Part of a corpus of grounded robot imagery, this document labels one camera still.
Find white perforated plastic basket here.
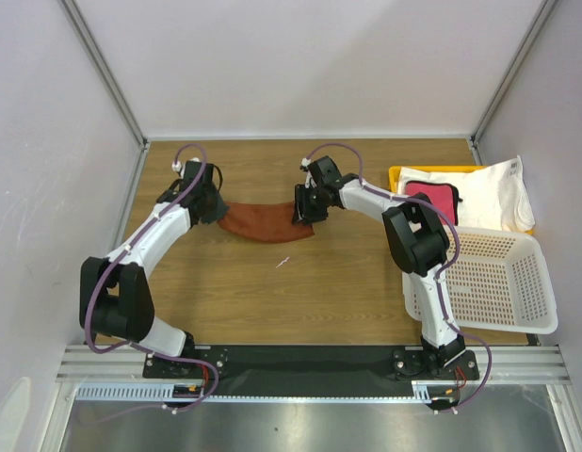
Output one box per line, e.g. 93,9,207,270
402,226,558,334

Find brown cloth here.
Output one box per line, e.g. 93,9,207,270
218,202,315,244

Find aluminium frame post right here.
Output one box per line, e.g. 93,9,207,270
469,0,560,149

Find white towel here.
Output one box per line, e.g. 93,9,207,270
396,154,537,234

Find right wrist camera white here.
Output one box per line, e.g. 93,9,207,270
299,158,316,188

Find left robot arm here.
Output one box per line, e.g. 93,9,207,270
79,159,228,377

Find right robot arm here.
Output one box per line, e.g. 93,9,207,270
292,156,465,379

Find aluminium frame post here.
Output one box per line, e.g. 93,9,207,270
469,0,560,149
57,0,149,150

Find yellow plastic tray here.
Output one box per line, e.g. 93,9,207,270
388,165,537,236

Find pink cloth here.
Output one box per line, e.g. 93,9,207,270
403,180,462,226

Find aluminium front rail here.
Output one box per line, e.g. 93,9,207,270
57,346,569,384

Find white towel label tag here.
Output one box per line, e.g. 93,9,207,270
505,156,523,179

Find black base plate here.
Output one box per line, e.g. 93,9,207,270
142,344,480,397

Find aluminium frame post left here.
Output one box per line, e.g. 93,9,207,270
57,0,149,150

